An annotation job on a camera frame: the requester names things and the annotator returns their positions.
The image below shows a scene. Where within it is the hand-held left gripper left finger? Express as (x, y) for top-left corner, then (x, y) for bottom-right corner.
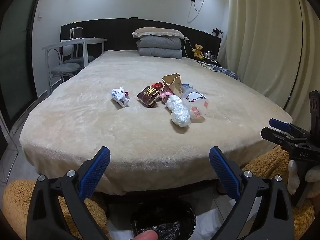
(26, 146), (112, 240)

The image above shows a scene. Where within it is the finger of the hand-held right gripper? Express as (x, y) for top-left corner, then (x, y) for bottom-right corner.
(260, 127), (308, 153)
(269, 118), (310, 137)

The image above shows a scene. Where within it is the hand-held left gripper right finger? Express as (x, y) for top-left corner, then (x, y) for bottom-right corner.
(209, 146), (295, 240)

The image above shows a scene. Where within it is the white plastic bag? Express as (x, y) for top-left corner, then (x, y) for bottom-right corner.
(165, 94), (191, 128)

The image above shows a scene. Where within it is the trash bin with black bag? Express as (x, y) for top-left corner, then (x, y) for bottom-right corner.
(130, 200), (197, 240)

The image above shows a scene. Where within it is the white wrapper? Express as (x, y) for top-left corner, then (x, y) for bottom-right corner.
(111, 87), (130, 108)

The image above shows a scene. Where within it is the brown snack packet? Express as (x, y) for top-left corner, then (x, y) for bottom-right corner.
(137, 86), (162, 108)

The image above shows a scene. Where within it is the pink printed carton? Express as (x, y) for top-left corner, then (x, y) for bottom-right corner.
(161, 89), (173, 103)

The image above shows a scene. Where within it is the crushed beige paper cup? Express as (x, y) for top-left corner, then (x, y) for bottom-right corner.
(162, 73), (183, 98)

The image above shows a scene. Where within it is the person's right hand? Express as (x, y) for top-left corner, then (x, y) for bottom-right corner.
(287, 160), (320, 195)

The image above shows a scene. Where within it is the person's left hand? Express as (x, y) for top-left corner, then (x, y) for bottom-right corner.
(132, 231), (158, 240)

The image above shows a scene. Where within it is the blue patterned cloth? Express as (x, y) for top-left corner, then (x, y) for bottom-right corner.
(196, 59), (241, 81)

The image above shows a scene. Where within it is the cream curtain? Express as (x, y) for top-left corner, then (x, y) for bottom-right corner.
(217, 0), (320, 120)

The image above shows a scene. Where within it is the brown fluffy rug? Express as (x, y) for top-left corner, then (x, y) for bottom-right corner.
(4, 146), (315, 240)

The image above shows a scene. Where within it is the brown teddy bear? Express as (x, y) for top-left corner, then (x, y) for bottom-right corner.
(192, 44), (203, 58)

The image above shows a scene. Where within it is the metal chair with grey cushion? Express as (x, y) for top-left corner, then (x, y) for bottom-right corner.
(47, 46), (81, 93)

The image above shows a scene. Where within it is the white-backed chair with grey cushion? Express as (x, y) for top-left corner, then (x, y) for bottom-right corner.
(61, 40), (95, 67)

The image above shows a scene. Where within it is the white desk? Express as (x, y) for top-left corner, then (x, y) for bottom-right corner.
(42, 37), (107, 94)

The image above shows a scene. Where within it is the grey folded quilt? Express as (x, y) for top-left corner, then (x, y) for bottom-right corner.
(136, 35), (183, 59)

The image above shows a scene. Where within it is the white desktop heater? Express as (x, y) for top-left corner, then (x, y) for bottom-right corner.
(69, 27), (83, 40)

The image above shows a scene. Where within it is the frosted glass door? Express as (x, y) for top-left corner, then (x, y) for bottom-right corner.
(0, 0), (50, 130)

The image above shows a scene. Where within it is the black headboard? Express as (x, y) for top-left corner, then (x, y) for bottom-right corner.
(60, 18), (222, 58)

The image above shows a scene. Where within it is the beige pillow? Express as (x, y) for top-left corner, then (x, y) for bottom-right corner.
(132, 27), (185, 40)

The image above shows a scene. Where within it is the white charging cable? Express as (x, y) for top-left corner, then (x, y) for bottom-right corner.
(184, 37), (194, 57)

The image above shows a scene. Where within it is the white wall cable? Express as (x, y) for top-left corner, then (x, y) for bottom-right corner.
(187, 0), (207, 23)

